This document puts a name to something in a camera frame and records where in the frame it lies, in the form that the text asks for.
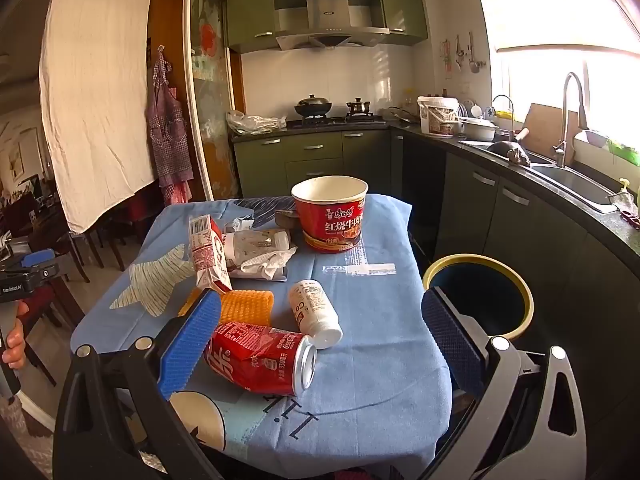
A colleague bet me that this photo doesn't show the steel range hood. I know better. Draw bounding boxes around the steel range hood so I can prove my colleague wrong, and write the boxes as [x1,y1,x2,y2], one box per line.
[272,0,391,52]

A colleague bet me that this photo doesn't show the white enamel pot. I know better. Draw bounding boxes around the white enamel pot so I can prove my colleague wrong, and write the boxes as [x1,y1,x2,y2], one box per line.
[457,116,499,142]

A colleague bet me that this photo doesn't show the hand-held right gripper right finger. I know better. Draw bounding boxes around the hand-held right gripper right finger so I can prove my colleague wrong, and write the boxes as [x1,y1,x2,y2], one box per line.
[420,287,587,480]

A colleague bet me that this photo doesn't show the clear water bottle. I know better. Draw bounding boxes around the clear water bottle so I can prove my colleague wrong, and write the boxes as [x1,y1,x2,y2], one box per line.
[222,228,292,267]

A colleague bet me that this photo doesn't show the steel kitchen faucet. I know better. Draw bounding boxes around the steel kitchen faucet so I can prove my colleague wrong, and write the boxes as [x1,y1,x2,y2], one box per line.
[552,71,590,169]

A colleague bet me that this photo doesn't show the red soda can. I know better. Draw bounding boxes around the red soda can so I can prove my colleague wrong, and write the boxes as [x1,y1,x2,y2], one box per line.
[202,321,319,399]

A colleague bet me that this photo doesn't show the checked apron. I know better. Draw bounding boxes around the checked apron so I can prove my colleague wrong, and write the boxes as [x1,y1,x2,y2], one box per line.
[144,45,195,204]

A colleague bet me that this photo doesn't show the wooden cutting board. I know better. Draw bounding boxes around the wooden cutting board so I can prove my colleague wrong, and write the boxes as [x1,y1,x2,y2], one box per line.
[520,103,581,156]

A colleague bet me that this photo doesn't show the yellow foam net sleeve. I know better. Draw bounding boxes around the yellow foam net sleeve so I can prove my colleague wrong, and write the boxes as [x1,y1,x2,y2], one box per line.
[177,287,275,329]

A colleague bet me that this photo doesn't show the red and white carton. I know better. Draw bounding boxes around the red and white carton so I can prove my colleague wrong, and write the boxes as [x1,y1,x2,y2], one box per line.
[188,213,235,295]

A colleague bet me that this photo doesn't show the white plastic bucket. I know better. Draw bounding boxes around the white plastic bucket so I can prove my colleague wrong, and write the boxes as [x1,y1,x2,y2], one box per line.
[417,95,460,137]

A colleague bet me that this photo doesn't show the red instant noodle cup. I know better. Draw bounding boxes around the red instant noodle cup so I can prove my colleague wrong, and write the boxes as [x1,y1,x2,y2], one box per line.
[291,176,370,255]

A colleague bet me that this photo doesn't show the dark flat packet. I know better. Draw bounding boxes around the dark flat packet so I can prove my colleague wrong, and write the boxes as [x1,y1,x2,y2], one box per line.
[227,265,290,284]

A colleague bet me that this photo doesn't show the small white plastic bottle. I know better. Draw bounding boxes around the small white plastic bottle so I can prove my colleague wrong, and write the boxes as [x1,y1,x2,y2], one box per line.
[288,279,345,350]

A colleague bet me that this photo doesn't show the green wall cabinets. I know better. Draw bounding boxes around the green wall cabinets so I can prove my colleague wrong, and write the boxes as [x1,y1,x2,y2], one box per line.
[225,0,430,55]

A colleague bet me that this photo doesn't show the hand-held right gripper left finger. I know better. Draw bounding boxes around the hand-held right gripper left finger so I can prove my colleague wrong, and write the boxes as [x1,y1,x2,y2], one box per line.
[52,290,223,480]

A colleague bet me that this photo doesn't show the blue printed tablecloth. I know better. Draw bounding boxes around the blue printed tablecloth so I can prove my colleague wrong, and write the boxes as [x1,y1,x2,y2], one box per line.
[70,195,457,480]

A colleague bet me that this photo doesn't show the black wok with lid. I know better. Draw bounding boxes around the black wok with lid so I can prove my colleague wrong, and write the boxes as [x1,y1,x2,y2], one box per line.
[293,93,334,117]

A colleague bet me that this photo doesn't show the black kitchen countertop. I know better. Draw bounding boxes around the black kitchen countertop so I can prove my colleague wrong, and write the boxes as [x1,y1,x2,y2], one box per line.
[231,122,640,261]

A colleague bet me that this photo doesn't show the clear plastic bag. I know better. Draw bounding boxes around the clear plastic bag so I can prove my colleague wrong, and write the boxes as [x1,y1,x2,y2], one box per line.
[226,109,287,136]

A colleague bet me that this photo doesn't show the crumpled white tissue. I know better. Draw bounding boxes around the crumpled white tissue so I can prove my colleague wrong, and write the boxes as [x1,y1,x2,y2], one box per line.
[235,246,299,281]

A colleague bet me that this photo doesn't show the steel sink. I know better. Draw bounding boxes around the steel sink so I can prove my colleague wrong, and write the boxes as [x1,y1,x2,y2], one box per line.
[460,139,627,214]

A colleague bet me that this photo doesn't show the gas stove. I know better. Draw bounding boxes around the gas stove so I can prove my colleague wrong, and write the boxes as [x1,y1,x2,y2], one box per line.
[285,113,389,129]

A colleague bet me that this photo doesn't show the dark wooden chair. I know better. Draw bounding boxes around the dark wooden chair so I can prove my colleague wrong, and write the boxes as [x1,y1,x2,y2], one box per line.
[64,199,127,283]

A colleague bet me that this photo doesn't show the hanging kitchen utensils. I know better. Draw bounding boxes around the hanging kitchen utensils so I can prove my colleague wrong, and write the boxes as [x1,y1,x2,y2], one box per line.
[452,31,487,75]

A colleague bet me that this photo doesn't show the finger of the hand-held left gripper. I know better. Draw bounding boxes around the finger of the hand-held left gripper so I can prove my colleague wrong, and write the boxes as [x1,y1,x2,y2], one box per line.
[21,249,69,283]

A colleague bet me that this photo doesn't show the dark pan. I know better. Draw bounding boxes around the dark pan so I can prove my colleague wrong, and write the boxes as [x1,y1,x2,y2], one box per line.
[487,140,532,166]

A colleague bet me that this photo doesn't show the person's left hand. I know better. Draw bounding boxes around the person's left hand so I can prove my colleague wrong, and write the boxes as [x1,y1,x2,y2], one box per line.
[2,302,27,371]

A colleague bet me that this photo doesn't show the white hanging cloth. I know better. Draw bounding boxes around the white hanging cloth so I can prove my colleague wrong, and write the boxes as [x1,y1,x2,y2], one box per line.
[38,0,161,235]

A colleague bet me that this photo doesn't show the glass sliding door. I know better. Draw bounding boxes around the glass sliding door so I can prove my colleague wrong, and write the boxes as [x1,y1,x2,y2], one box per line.
[182,0,242,202]

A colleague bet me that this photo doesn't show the yellow-rimmed dark bin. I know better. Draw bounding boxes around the yellow-rimmed dark bin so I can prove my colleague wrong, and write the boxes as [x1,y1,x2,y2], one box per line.
[422,254,535,341]

